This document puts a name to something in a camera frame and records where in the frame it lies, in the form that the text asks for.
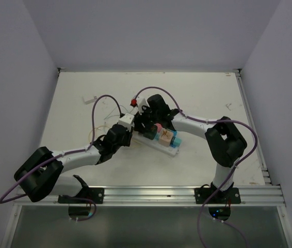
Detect aluminium front rail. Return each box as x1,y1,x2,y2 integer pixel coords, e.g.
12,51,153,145
13,184,287,207

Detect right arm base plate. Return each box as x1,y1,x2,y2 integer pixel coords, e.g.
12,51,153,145
194,184,241,205

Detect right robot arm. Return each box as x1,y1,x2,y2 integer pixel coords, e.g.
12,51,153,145
131,94,247,203

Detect aluminium frame rail right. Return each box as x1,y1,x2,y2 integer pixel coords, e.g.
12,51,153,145
233,69,274,188

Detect beige dragon charger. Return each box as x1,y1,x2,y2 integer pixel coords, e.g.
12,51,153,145
158,129,174,147

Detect dark green dragon charger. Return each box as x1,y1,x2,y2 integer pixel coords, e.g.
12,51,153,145
143,125,158,140

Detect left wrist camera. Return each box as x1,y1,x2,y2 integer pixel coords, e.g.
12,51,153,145
118,113,135,130

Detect mint green usb cable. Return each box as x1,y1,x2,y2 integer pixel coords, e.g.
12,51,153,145
104,107,122,121

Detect silver honor charger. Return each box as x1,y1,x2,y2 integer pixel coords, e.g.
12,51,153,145
82,96,98,105

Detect pink charger plug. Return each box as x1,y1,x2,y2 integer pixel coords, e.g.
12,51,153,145
155,123,162,133

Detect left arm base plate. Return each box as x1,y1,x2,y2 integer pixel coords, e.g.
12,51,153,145
58,187,105,204

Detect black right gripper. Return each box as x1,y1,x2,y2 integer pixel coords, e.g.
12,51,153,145
134,103,161,134

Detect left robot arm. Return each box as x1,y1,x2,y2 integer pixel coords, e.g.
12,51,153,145
14,123,134,203

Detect white power strip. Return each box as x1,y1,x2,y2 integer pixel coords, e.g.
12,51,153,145
132,133,180,157

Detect light blue charger plug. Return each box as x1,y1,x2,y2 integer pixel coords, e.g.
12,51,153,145
170,131,182,148

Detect yellow usb cable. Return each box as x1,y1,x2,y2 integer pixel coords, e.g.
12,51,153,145
88,125,141,149

